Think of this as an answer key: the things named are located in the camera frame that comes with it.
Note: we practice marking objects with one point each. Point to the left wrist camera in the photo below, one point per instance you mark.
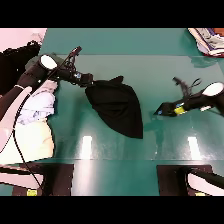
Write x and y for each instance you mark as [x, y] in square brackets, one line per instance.
[71, 57]

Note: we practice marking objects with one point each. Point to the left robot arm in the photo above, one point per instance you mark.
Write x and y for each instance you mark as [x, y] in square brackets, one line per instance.
[33, 75]

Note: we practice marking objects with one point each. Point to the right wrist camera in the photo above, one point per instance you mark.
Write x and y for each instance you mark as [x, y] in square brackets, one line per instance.
[185, 86]

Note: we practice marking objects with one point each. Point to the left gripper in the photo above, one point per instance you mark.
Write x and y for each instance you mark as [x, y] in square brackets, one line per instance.
[81, 78]

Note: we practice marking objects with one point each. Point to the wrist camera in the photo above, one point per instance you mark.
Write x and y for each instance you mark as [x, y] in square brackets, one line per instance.
[71, 57]
[185, 86]

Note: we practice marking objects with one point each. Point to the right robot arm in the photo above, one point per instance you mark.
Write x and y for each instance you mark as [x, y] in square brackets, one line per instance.
[210, 96]

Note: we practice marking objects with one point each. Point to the heap of clothes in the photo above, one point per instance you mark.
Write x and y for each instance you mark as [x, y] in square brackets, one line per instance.
[209, 40]

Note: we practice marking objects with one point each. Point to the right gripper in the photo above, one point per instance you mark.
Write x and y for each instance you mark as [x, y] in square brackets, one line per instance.
[170, 109]

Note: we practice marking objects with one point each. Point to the light blue garment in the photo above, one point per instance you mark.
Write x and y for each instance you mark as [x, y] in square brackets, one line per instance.
[37, 107]

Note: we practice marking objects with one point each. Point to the black garment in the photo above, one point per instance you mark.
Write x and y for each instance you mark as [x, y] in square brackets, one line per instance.
[116, 106]
[15, 65]

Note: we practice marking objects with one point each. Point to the cream garment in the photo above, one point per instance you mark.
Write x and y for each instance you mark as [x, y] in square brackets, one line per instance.
[28, 141]

